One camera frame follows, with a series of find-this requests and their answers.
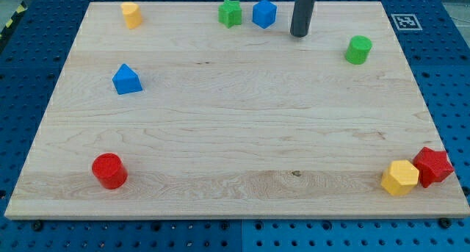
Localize wooden board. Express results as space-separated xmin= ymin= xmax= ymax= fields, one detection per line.
xmin=5 ymin=1 xmax=469 ymax=220

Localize red star block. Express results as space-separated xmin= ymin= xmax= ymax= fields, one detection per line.
xmin=413 ymin=147 xmax=455 ymax=188

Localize red cylinder block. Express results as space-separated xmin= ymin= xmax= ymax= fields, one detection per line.
xmin=92 ymin=153 xmax=128 ymax=190

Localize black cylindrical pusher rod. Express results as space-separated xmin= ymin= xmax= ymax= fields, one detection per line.
xmin=290 ymin=0 xmax=316 ymax=37

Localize black bolt left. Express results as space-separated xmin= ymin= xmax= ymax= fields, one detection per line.
xmin=31 ymin=220 xmax=43 ymax=231

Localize blue triangular prism block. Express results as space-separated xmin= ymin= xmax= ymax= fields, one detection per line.
xmin=112 ymin=63 xmax=142 ymax=95

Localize yellow half-cylinder block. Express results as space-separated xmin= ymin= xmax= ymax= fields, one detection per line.
xmin=120 ymin=1 xmax=142 ymax=29

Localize green star block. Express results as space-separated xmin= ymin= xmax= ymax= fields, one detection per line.
xmin=218 ymin=0 xmax=242 ymax=28

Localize blue cube block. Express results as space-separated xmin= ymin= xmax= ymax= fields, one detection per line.
xmin=252 ymin=0 xmax=277 ymax=29

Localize black bolt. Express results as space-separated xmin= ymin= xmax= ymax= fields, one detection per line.
xmin=31 ymin=220 xmax=43 ymax=231
xmin=438 ymin=217 xmax=452 ymax=229

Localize white fiducial marker tag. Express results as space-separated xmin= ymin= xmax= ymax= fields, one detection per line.
xmin=391 ymin=13 xmax=422 ymax=31

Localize green cylinder block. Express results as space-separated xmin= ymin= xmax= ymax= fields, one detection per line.
xmin=344 ymin=35 xmax=372 ymax=65

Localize black bolt right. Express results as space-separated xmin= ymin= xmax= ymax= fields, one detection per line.
xmin=438 ymin=217 xmax=452 ymax=229

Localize yellow hexagon block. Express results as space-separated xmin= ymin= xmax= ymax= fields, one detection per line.
xmin=380 ymin=159 xmax=419 ymax=196

